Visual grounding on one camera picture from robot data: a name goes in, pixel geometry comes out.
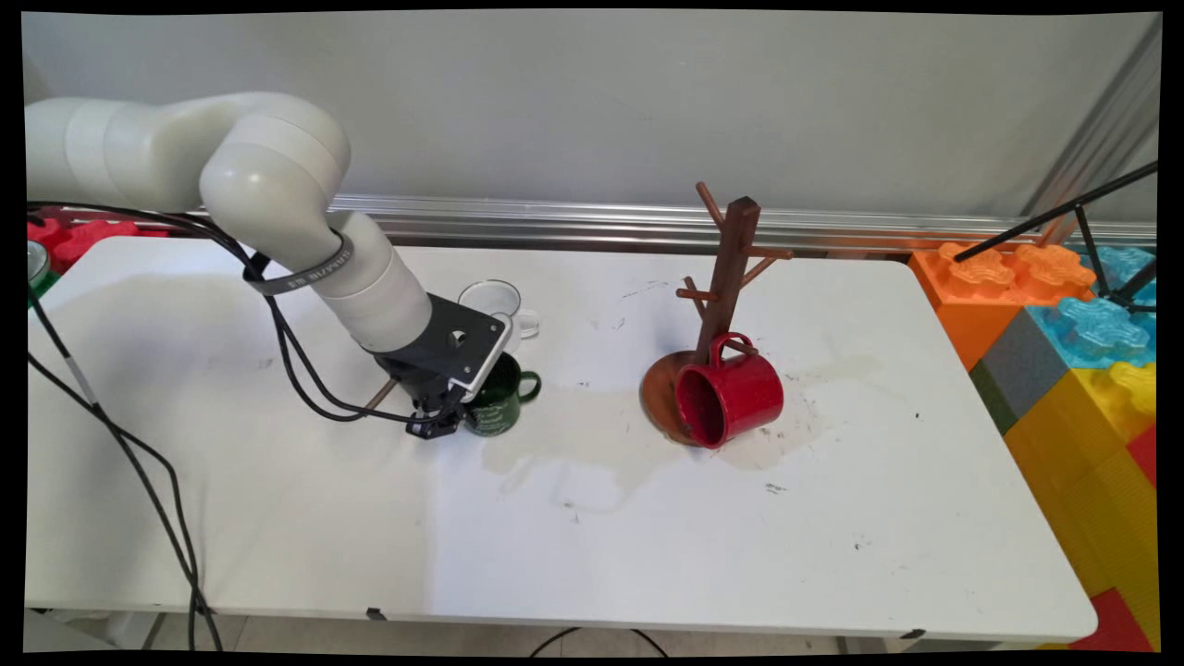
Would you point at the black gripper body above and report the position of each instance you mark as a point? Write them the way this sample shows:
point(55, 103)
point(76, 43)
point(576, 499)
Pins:
point(430, 393)

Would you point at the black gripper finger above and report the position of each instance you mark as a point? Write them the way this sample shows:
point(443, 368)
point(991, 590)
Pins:
point(437, 427)

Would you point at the green enamel mug white print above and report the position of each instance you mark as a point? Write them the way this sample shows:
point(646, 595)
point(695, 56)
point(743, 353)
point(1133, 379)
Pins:
point(499, 402)

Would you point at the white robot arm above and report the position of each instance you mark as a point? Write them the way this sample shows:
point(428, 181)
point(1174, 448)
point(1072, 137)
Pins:
point(268, 185)

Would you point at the red enamel mug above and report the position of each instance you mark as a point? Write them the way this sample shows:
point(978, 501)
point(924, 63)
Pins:
point(740, 393)

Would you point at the brown wooden mug tree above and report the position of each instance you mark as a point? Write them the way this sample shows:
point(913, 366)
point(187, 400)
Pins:
point(735, 250)

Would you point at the red giant building block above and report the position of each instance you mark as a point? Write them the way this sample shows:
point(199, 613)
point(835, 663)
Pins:
point(88, 236)
point(1115, 624)
point(1145, 453)

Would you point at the green block with metal disc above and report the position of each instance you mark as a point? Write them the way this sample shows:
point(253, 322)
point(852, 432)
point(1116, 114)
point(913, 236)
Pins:
point(37, 268)

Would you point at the orange giant building block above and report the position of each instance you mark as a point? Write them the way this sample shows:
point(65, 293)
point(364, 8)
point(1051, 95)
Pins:
point(971, 296)

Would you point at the grey giant building block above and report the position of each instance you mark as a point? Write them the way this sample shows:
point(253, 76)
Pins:
point(1022, 365)

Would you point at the yellow giant building block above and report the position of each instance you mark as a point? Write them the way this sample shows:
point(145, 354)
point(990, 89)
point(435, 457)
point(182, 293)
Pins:
point(1082, 481)

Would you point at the blue giant building block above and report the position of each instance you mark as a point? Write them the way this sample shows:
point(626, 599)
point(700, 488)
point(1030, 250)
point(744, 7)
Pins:
point(1101, 328)

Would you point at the black tripod stand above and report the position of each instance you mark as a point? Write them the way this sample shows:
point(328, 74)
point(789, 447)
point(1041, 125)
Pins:
point(1091, 245)

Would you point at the dark grey camera bracket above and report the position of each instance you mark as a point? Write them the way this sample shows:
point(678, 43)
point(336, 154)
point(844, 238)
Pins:
point(444, 342)

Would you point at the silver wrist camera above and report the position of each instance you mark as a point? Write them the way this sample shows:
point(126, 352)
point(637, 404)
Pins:
point(490, 365)

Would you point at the aluminium rail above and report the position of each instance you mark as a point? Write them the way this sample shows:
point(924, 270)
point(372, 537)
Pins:
point(740, 222)

